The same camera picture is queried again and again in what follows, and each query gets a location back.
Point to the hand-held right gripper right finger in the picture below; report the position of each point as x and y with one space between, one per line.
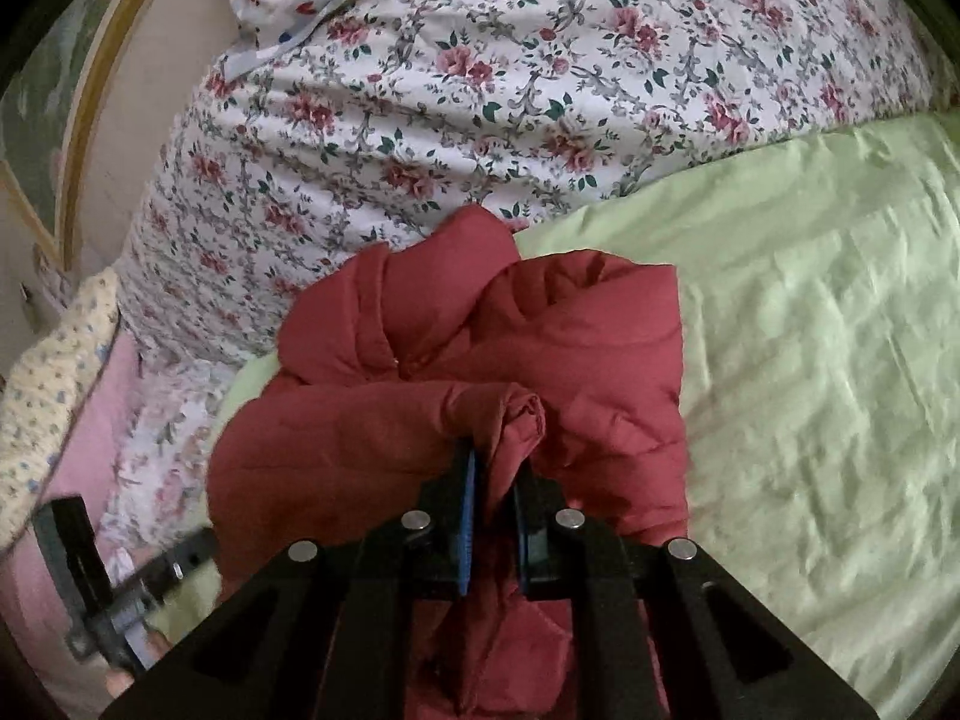
523 540

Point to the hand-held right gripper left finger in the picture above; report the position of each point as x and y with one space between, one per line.
467 532

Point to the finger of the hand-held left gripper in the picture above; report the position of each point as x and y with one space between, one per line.
176 562

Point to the red quilted jacket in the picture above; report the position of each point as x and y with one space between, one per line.
352 450

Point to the pastel floral pillow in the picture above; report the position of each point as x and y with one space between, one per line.
165 465

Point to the pink pillow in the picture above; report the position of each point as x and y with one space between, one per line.
90 450

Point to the yellow floral pillow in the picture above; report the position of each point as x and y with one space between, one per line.
52 390

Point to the light green bedsheet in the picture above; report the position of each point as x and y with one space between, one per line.
810 360

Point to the rose print quilt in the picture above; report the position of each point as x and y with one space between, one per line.
465 112

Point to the gold framed wall picture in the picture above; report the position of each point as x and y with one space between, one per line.
82 90

